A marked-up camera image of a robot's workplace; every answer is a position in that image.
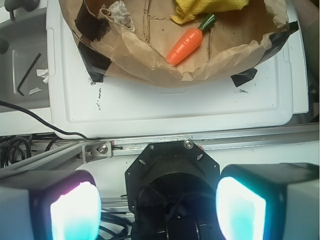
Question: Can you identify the crumpled white paper ball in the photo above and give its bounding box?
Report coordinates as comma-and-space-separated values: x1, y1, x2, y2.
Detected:
101, 0, 136, 32

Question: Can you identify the brown paper bag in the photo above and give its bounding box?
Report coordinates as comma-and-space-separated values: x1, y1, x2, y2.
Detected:
59, 0, 289, 88

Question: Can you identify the black cable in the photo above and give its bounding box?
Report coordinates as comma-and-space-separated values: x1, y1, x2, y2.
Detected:
0, 100, 101, 140

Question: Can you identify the orange toy carrot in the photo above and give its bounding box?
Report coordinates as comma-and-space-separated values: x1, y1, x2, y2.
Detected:
165, 13, 217, 66

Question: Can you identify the yellow microfiber cloth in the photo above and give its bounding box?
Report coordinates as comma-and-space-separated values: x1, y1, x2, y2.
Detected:
170, 0, 250, 25

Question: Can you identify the grey plastic tray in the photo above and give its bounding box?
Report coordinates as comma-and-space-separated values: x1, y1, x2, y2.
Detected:
0, 8, 50, 109

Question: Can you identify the aluminium extrusion rail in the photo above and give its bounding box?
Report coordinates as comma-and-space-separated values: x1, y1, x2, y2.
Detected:
0, 123, 320, 178

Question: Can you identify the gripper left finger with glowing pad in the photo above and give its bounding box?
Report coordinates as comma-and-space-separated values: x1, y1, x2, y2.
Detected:
0, 170, 102, 240

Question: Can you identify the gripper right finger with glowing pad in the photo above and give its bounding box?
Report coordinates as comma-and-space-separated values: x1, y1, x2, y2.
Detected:
215, 163, 320, 240

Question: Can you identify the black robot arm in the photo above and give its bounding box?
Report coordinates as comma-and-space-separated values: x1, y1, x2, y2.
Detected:
0, 141, 320, 240

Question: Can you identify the black allen key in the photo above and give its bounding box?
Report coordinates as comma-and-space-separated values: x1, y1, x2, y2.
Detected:
16, 52, 42, 96

